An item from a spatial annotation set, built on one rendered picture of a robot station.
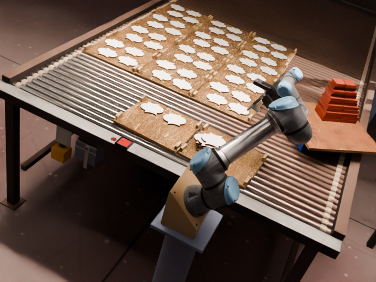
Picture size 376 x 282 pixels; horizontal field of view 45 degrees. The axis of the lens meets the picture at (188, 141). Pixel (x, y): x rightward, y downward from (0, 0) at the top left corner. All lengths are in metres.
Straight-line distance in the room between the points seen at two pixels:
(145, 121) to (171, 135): 0.18
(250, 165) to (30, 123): 2.17
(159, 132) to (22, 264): 1.19
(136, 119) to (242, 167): 0.66
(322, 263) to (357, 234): 0.53
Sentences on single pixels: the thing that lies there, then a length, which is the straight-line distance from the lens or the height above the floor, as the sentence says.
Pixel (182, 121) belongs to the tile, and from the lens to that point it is 2.66.
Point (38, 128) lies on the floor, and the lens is 4.01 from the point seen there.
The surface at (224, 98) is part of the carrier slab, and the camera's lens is 3.00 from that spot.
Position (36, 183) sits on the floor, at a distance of 3.49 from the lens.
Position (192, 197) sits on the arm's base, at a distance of 2.02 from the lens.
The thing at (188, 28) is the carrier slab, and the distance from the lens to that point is 3.91.
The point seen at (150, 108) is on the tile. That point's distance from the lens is 2.70.
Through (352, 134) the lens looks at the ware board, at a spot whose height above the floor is 1.04.
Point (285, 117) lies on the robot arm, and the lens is 1.94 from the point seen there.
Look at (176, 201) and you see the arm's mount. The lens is 2.00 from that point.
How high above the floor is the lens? 2.42
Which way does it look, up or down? 36 degrees down
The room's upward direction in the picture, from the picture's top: 16 degrees clockwise
